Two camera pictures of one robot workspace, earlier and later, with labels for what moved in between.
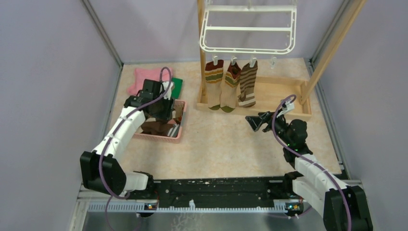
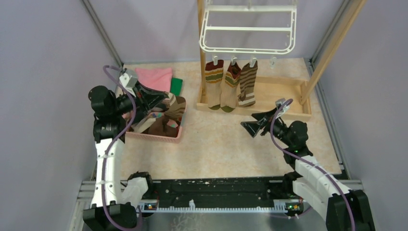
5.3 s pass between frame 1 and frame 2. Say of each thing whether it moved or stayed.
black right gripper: stayed
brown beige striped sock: stayed
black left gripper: moved
